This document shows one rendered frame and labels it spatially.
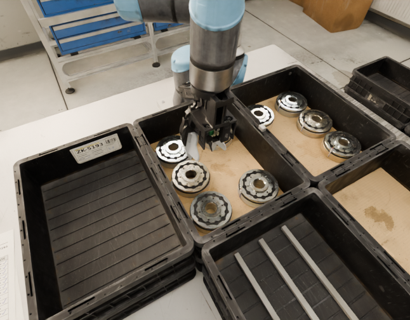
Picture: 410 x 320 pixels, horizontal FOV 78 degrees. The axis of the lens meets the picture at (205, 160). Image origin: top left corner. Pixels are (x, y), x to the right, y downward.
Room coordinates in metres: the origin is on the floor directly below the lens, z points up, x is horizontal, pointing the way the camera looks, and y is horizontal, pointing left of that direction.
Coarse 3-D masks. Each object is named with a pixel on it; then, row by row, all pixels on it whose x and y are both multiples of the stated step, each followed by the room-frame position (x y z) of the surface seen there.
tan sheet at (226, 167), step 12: (156, 144) 0.52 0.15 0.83; (240, 144) 0.52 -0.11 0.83; (204, 156) 0.47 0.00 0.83; (216, 156) 0.47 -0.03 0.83; (228, 156) 0.47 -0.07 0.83; (240, 156) 0.47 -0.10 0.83; (252, 156) 0.47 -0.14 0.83; (168, 168) 0.43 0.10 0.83; (216, 168) 0.43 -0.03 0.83; (228, 168) 0.43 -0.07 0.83; (240, 168) 0.43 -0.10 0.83; (252, 168) 0.43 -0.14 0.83; (216, 180) 0.39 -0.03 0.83; (228, 180) 0.39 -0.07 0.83; (228, 192) 0.35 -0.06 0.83; (240, 204) 0.31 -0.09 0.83; (240, 216) 0.28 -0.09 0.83
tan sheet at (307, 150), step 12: (276, 96) 0.75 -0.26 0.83; (276, 120) 0.63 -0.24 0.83; (288, 120) 0.63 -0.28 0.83; (276, 132) 0.57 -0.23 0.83; (288, 132) 0.57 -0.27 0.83; (300, 132) 0.57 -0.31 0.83; (288, 144) 0.52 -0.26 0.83; (300, 144) 0.52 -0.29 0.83; (312, 144) 0.52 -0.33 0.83; (300, 156) 0.47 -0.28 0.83; (312, 156) 0.47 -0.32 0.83; (324, 156) 0.47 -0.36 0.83; (312, 168) 0.43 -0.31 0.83; (324, 168) 0.43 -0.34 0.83
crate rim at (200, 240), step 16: (160, 112) 0.55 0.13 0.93; (240, 112) 0.55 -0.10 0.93; (256, 128) 0.50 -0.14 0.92; (144, 144) 0.43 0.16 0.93; (272, 144) 0.43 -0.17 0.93; (288, 160) 0.38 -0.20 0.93; (160, 176) 0.33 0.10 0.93; (304, 176) 0.33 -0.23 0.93; (288, 192) 0.29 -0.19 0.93; (256, 208) 0.25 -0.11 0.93; (192, 224) 0.22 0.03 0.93; (240, 224) 0.22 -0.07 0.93; (208, 240) 0.18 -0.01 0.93
